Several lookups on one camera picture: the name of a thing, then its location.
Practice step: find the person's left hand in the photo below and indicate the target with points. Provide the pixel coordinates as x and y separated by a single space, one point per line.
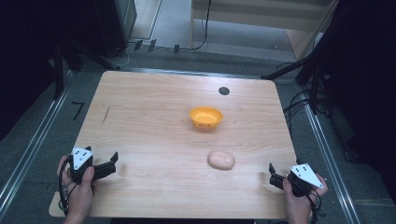
79 196

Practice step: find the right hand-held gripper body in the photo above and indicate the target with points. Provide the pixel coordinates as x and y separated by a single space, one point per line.
303 179

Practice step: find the aluminium floor rail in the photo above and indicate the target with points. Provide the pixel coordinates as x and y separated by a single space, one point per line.
330 161
31 149

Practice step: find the pink soft bun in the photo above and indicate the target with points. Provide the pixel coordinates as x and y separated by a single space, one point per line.
221 160

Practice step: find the dark cabinet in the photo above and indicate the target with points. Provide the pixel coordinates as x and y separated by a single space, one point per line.
116 25

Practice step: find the orange plastic bowl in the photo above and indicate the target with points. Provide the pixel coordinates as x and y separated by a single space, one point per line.
205 117

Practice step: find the dark curtain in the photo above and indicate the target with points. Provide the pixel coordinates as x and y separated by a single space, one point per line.
367 77
28 62

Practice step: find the dark round table grommet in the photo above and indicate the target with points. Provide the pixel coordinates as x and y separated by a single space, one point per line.
224 90

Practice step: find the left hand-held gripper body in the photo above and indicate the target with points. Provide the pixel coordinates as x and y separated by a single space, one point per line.
81 156

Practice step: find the black tape strip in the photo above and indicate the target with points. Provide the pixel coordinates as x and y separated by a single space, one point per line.
176 48
152 45
138 45

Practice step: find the person's right hand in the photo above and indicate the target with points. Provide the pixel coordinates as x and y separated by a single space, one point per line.
299 205

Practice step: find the black metal stand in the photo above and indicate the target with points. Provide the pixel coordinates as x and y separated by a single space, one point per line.
58 71
306 67

